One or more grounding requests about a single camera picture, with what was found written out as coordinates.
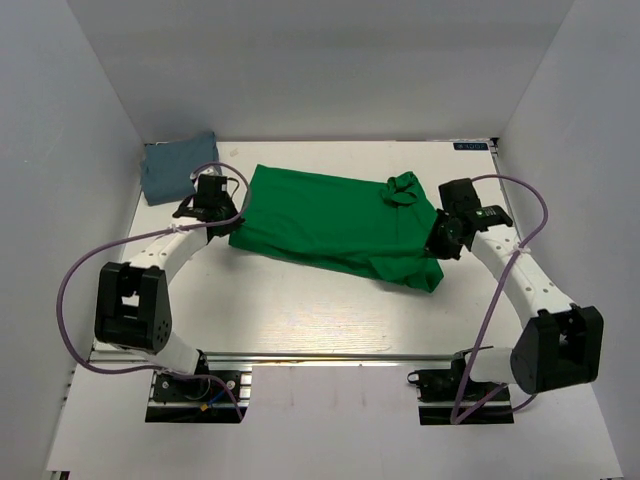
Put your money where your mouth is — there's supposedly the aluminium table rail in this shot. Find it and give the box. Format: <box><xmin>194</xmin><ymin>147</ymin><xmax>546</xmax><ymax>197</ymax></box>
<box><xmin>87</xmin><ymin>349</ymin><xmax>569</xmax><ymax>365</ymax></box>

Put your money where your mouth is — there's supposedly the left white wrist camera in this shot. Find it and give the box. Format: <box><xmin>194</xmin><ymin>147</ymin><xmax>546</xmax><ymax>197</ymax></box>
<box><xmin>190</xmin><ymin>166</ymin><xmax>222</xmax><ymax>182</ymax></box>

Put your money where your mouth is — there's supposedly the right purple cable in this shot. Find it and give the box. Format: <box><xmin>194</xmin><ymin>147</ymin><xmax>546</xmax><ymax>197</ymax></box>
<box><xmin>449</xmin><ymin>174</ymin><xmax>553</xmax><ymax>426</ymax></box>

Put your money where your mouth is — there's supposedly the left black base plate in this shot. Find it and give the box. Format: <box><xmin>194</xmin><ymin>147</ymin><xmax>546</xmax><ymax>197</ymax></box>
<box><xmin>145</xmin><ymin>366</ymin><xmax>252</xmax><ymax>424</ymax></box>

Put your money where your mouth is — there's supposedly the purple cable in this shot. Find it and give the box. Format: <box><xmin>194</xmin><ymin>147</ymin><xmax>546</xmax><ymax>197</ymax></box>
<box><xmin>56</xmin><ymin>162</ymin><xmax>251</xmax><ymax>422</ymax></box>
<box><xmin>449</xmin><ymin>174</ymin><xmax>553</xmax><ymax>426</ymax></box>

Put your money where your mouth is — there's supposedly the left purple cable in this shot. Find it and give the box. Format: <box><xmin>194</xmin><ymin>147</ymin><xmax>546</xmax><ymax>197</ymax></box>
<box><xmin>56</xmin><ymin>162</ymin><xmax>251</xmax><ymax>422</ymax></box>

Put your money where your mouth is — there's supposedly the folded blue-grey t shirt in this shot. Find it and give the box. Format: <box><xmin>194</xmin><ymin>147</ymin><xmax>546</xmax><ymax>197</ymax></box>
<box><xmin>140</xmin><ymin>132</ymin><xmax>219</xmax><ymax>206</ymax></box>

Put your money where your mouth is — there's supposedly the green t shirt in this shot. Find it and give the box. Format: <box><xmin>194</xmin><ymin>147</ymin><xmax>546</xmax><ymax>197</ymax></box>
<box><xmin>229</xmin><ymin>165</ymin><xmax>444</xmax><ymax>293</ymax></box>

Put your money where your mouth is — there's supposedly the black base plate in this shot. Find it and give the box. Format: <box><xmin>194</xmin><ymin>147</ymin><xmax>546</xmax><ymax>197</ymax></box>
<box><xmin>145</xmin><ymin>366</ymin><xmax>252</xmax><ymax>424</ymax></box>
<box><xmin>407</xmin><ymin>369</ymin><xmax>514</xmax><ymax>426</ymax></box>

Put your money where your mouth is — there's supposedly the blue label sticker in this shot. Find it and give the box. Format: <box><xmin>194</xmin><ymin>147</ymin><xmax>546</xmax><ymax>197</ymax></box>
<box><xmin>453</xmin><ymin>142</ymin><xmax>489</xmax><ymax>151</ymax></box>

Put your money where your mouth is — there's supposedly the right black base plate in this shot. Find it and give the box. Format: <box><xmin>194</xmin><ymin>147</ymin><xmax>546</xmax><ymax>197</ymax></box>
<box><xmin>407</xmin><ymin>369</ymin><xmax>514</xmax><ymax>426</ymax></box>

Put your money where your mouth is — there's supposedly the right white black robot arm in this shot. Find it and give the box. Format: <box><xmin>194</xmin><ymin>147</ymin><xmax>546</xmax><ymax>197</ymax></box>
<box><xmin>425</xmin><ymin>178</ymin><xmax>604</xmax><ymax>399</ymax></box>

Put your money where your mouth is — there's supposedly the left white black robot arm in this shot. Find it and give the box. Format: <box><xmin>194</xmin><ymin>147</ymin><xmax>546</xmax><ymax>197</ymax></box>
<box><xmin>94</xmin><ymin>170</ymin><xmax>243</xmax><ymax>399</ymax></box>

